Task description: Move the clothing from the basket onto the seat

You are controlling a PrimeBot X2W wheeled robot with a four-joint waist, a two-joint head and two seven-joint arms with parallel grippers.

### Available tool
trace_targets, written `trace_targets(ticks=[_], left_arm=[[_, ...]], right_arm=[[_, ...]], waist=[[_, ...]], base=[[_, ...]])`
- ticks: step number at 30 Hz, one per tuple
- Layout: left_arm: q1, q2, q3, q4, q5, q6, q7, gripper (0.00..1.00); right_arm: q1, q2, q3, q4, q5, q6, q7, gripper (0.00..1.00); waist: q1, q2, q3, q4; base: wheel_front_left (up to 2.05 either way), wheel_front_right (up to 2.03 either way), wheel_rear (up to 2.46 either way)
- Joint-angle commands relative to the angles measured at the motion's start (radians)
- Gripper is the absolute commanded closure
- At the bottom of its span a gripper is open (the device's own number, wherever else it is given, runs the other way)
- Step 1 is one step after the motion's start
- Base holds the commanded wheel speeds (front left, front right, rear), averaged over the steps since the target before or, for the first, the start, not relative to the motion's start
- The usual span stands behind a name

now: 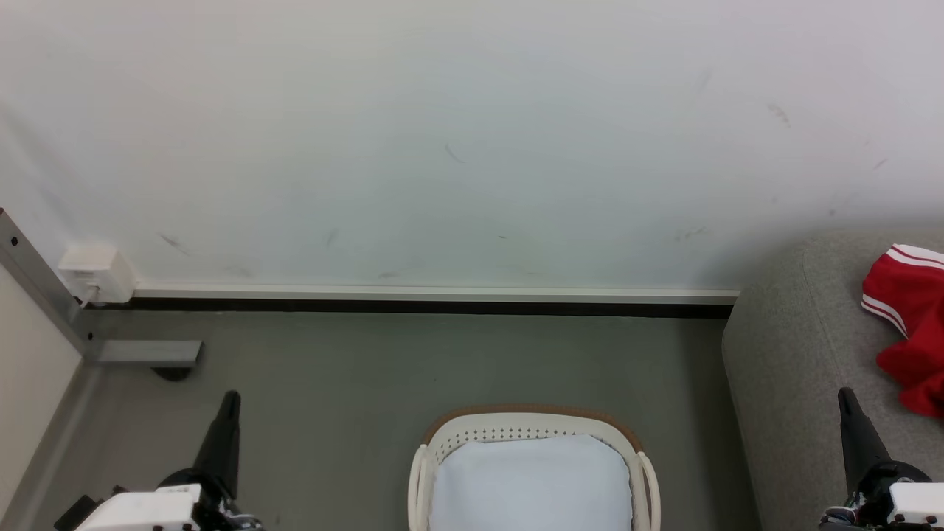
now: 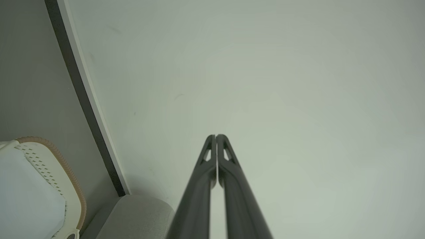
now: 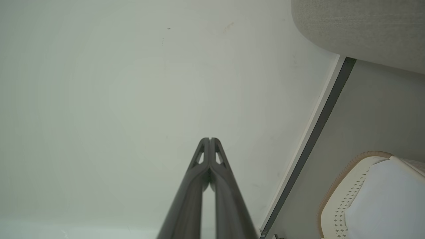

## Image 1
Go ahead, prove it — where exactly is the grey metal frame post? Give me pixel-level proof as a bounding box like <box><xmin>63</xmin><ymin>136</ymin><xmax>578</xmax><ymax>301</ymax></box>
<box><xmin>0</xmin><ymin>208</ymin><xmax>101</xmax><ymax>363</ymax></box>

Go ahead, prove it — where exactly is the white black baseboard strip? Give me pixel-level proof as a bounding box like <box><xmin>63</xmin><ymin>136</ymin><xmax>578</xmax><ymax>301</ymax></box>
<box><xmin>131</xmin><ymin>283</ymin><xmax>741</xmax><ymax>320</ymax></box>

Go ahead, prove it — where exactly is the grey fabric sofa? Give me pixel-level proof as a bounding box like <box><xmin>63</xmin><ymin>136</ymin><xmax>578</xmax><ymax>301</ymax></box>
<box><xmin>721</xmin><ymin>229</ymin><xmax>944</xmax><ymax>531</ymax></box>

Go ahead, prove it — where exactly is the red white striped jersey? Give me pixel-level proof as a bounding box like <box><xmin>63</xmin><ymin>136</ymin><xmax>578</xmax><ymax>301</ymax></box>
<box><xmin>861</xmin><ymin>243</ymin><xmax>944</xmax><ymax>420</ymax></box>

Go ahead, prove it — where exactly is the white cloth in basket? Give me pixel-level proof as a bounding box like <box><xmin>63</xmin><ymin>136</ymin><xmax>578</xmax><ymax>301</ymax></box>
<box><xmin>428</xmin><ymin>434</ymin><xmax>635</xmax><ymax>531</ymax></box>

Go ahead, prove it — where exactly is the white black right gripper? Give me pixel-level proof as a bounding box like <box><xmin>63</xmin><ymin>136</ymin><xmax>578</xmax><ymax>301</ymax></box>
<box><xmin>819</xmin><ymin>386</ymin><xmax>944</xmax><ymax>531</ymax></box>

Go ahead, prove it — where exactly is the white wall socket box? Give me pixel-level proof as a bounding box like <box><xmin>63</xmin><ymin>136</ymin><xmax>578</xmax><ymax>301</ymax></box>
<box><xmin>58</xmin><ymin>244</ymin><xmax>136</xmax><ymax>305</ymax></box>

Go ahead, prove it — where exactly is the white plastic laundry basket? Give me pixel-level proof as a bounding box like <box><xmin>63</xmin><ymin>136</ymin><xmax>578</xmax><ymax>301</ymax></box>
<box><xmin>407</xmin><ymin>403</ymin><xmax>662</xmax><ymax>531</ymax></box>

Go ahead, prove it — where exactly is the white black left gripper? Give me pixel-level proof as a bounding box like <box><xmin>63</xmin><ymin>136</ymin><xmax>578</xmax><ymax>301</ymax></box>
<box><xmin>74</xmin><ymin>390</ymin><xmax>263</xmax><ymax>531</ymax></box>

